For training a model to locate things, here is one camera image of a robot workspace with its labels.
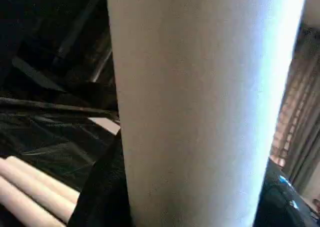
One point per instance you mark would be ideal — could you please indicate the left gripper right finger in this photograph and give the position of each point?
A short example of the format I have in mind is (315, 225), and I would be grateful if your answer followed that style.
(285, 207)

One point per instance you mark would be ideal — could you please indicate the black work mat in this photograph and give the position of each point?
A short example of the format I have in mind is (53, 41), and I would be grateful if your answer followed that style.
(50, 62)

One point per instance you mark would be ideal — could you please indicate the dark metal rod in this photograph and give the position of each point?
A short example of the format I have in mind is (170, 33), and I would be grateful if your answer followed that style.
(50, 106)

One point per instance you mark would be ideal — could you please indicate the beige pleated curtain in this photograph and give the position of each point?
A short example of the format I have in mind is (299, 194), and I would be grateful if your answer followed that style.
(300, 112)

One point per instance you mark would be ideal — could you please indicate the white flat board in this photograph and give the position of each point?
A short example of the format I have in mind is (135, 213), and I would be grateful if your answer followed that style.
(105, 125)

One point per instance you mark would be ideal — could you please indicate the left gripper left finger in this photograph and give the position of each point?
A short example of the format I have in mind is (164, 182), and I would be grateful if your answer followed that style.
(102, 202)

